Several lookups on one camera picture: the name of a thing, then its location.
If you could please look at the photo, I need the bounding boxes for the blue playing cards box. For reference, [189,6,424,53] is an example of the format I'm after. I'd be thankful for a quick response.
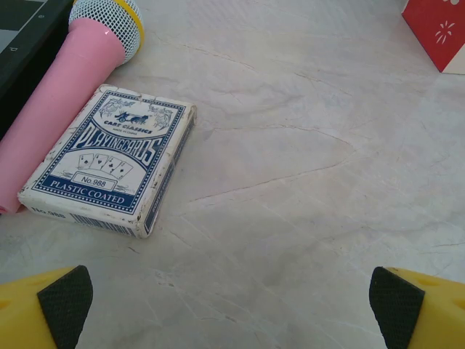
[17,84,198,240]

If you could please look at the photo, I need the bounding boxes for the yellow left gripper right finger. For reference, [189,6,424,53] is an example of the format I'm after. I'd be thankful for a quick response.
[368,266,465,349]

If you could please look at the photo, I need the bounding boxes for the pink toy microphone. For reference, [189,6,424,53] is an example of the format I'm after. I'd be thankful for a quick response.
[0,0,145,215]

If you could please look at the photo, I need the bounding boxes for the black grey chessboard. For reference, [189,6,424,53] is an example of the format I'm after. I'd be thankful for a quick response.
[0,0,76,141]

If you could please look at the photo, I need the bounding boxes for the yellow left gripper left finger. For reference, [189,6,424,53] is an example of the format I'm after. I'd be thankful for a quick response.
[0,265,94,349]

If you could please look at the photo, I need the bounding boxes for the red white paper gift bag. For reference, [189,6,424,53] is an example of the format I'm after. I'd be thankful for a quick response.
[401,0,465,75]

